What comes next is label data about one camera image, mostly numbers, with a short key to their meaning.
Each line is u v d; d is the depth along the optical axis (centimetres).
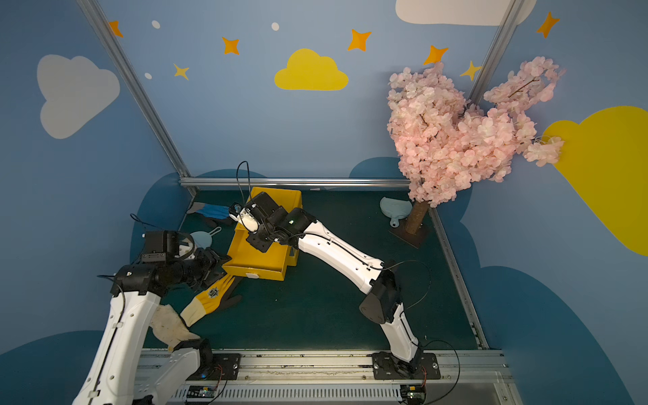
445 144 70
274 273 73
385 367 74
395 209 115
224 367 74
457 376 72
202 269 62
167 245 55
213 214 111
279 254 82
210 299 86
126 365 40
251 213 57
